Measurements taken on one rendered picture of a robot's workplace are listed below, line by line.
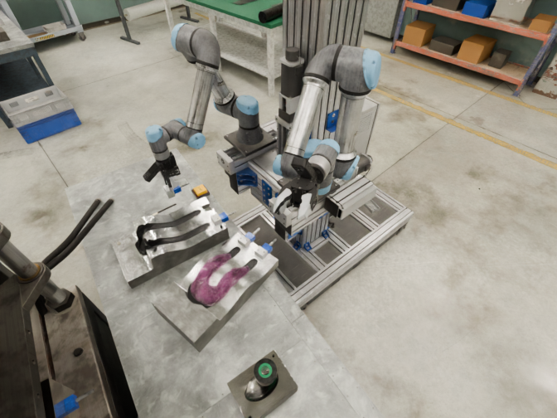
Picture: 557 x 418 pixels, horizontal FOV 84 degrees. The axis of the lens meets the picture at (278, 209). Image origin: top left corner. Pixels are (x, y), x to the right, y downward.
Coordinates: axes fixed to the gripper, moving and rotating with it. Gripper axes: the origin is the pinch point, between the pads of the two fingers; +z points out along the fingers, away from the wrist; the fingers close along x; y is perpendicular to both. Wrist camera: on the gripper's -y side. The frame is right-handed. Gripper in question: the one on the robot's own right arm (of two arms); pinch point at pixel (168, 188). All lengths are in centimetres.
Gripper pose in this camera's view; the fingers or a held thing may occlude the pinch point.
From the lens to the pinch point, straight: 172.5
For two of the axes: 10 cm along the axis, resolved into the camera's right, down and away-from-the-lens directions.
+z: 0.0, 6.7, 7.4
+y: 8.2, -4.2, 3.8
